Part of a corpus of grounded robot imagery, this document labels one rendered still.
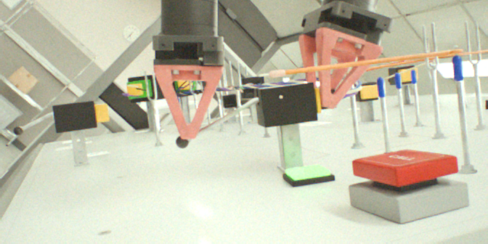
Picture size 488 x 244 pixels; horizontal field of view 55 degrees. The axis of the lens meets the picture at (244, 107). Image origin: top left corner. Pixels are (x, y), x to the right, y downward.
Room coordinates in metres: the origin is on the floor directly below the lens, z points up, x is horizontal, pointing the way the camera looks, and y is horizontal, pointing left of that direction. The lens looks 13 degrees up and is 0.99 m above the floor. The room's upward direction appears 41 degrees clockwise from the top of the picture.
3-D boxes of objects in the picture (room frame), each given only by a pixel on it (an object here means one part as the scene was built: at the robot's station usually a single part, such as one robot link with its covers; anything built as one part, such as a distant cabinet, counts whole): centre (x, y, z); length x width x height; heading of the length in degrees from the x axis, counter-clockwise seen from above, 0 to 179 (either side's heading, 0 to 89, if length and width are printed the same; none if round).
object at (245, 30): (1.62, 0.24, 1.56); 0.30 x 0.23 x 0.19; 107
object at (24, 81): (7.14, 2.69, 0.82); 0.41 x 0.33 x 0.29; 17
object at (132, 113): (1.66, 0.26, 1.09); 0.35 x 0.33 x 0.07; 16
